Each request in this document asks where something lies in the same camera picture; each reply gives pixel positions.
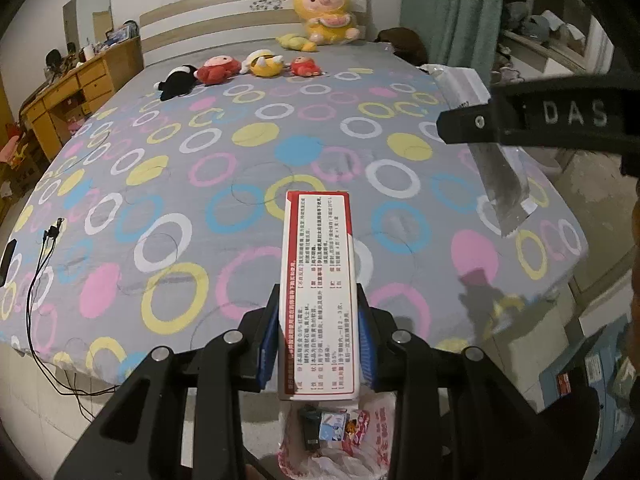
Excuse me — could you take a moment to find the white red medicine box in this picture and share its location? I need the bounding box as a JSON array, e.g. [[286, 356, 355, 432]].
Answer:
[[277, 189, 364, 403]]

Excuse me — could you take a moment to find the black cable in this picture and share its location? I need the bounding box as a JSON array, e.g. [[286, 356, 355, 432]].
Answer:
[[27, 217, 121, 421]]

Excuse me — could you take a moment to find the small blue carton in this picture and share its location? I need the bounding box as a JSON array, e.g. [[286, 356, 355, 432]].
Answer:
[[320, 411, 351, 445]]

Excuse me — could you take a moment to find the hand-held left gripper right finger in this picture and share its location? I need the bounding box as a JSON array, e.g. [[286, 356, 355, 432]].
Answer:
[[360, 284, 598, 480]]

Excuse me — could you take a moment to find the small red plush toy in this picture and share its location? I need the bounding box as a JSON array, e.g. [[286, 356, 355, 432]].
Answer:
[[289, 56, 322, 79]]

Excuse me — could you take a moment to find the wall mirror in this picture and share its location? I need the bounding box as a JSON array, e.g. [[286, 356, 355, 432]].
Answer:
[[62, 0, 112, 52]]

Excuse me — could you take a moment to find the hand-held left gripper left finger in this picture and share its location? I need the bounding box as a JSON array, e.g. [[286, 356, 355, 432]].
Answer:
[[55, 284, 281, 480]]

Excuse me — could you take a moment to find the green curtain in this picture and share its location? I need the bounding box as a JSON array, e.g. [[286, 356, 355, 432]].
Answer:
[[400, 0, 507, 68]]

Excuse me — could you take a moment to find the small black box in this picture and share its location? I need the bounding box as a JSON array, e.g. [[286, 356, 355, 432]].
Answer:
[[298, 406, 325, 455]]

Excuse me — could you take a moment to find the clear plastic packet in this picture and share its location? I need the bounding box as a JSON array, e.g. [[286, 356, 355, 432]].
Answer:
[[432, 66, 532, 239]]

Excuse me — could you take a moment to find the red white packet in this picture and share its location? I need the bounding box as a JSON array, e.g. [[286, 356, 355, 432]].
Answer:
[[345, 409, 371, 443]]

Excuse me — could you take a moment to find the yellow white plush toy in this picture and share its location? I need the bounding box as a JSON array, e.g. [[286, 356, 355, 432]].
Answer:
[[241, 49, 286, 79]]

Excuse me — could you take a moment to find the wooden headboard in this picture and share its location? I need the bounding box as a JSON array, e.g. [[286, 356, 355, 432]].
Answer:
[[139, 0, 372, 68]]

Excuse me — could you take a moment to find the wooden desk with drawers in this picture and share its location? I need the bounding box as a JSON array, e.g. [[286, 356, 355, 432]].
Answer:
[[22, 35, 146, 161]]

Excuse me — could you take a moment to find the blue cardboard box red label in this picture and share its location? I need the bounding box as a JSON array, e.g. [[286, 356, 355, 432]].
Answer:
[[540, 317, 632, 413]]

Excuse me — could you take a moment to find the dark brown plush toy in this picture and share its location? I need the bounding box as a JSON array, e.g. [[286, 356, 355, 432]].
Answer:
[[375, 26, 429, 66]]

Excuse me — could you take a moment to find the bed with circle print sheet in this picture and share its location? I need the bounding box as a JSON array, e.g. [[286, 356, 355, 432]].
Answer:
[[0, 35, 591, 391]]

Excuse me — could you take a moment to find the grey cloth pile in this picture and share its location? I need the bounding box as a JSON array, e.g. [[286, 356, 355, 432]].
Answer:
[[502, 0, 586, 47]]

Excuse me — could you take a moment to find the small yellow plush toy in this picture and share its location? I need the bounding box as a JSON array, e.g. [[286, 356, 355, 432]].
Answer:
[[276, 32, 318, 54]]

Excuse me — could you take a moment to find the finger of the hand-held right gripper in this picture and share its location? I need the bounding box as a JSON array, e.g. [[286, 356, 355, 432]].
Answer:
[[436, 101, 501, 145]]

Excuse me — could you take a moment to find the black phone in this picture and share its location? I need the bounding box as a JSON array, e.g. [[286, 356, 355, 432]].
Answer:
[[0, 240, 19, 287]]

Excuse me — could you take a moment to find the white red printed plastic bag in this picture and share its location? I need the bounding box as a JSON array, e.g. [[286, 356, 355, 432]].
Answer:
[[277, 392, 398, 480]]

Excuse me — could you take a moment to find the black white plush toy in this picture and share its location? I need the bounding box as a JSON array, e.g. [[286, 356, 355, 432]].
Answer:
[[154, 64, 199, 102]]

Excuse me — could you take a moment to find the large yellow plush toy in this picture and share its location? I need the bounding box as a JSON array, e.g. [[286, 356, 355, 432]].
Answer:
[[292, 0, 362, 46]]

